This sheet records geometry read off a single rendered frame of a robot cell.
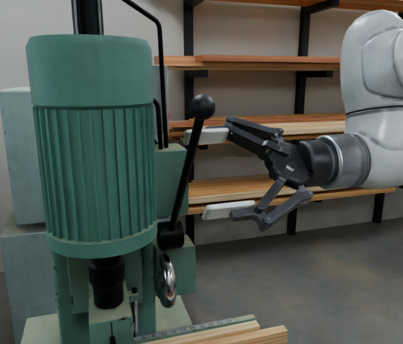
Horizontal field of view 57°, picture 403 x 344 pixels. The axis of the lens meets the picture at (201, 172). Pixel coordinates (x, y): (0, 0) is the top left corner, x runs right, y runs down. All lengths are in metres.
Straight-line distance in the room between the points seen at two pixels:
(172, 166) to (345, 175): 0.37
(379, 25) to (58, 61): 0.48
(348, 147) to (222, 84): 2.52
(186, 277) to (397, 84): 0.58
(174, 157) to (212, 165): 2.35
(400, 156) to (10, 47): 2.63
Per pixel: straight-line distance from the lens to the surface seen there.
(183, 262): 0.87
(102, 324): 0.67
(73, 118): 0.52
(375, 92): 0.65
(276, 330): 0.85
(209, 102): 0.50
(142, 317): 0.95
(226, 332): 0.82
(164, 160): 0.79
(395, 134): 0.66
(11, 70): 2.92
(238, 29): 3.15
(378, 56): 0.65
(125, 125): 0.52
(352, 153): 0.61
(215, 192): 2.72
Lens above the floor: 1.45
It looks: 14 degrees down
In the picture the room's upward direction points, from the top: straight up
